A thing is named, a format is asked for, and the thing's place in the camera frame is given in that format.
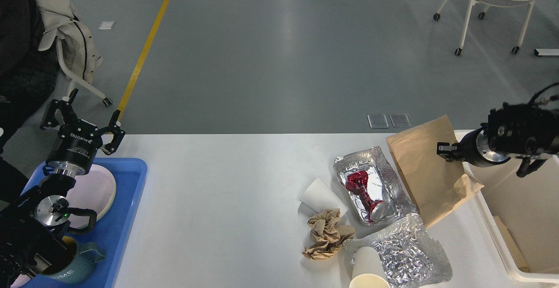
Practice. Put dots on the pink ribbed cup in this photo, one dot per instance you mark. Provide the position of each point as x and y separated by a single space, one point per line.
20 281

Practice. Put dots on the pink plate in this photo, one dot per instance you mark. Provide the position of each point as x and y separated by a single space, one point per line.
82 195

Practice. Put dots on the person in dark clothes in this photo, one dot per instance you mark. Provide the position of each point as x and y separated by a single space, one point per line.
27 75

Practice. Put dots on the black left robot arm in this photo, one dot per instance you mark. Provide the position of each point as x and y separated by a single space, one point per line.
33 225

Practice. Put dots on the crumpled brown paper ball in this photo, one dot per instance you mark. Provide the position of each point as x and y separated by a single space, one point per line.
328 235

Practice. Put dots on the white plastic bin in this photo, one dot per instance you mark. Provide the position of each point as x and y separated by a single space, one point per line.
529 208

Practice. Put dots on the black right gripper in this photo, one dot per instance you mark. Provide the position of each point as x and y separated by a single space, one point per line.
473 149

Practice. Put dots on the teal green mug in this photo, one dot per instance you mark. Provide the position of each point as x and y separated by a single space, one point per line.
77 263

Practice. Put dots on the brown paper bag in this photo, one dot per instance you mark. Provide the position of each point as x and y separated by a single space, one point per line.
438 187

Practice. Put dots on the crumpled foil sheet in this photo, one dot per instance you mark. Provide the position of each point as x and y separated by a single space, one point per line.
409 256

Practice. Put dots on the white paper cup upright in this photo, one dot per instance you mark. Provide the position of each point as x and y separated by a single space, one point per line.
368 270

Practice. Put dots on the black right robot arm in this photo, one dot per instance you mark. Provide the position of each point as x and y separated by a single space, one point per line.
522 131

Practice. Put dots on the crushed red can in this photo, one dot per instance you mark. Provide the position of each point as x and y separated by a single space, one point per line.
358 184

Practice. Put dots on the beige jacket on chair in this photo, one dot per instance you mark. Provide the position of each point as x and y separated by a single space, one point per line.
62 21

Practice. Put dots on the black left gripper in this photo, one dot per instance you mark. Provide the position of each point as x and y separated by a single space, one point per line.
78 141

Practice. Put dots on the white paper cup lying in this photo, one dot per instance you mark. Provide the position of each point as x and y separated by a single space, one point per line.
319 196

